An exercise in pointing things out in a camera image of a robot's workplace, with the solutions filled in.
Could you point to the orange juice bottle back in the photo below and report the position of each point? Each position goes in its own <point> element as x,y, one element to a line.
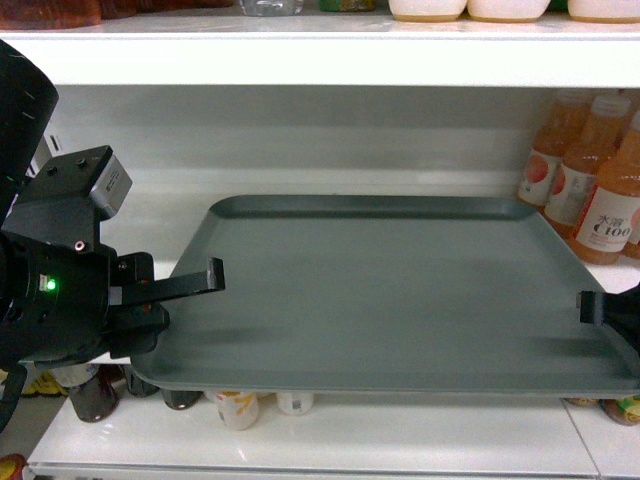
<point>561,127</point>

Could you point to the grey-silver rectangular tray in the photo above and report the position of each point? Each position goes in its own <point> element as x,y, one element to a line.
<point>397,294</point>

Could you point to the white metal shelf board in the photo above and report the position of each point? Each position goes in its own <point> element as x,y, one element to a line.
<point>313,48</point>

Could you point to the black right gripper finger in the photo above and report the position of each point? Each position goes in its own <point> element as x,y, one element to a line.
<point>599,308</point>

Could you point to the orange juice bottle middle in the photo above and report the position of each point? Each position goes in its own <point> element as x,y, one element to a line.
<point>577,172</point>

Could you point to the orange juice bottle front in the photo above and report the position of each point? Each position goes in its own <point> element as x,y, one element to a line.
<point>611,212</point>

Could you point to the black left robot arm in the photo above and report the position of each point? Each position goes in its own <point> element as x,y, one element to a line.
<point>28,99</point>

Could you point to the clear water bottle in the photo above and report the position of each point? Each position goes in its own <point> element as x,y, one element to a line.
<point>271,8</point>

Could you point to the orange juice bottle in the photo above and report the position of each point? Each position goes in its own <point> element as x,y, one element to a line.
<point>611,212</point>
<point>577,172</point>
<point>561,127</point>

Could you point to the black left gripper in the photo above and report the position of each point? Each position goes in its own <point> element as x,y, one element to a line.
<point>66,298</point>

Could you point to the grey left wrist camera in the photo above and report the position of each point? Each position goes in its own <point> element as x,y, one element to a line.
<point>110,189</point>

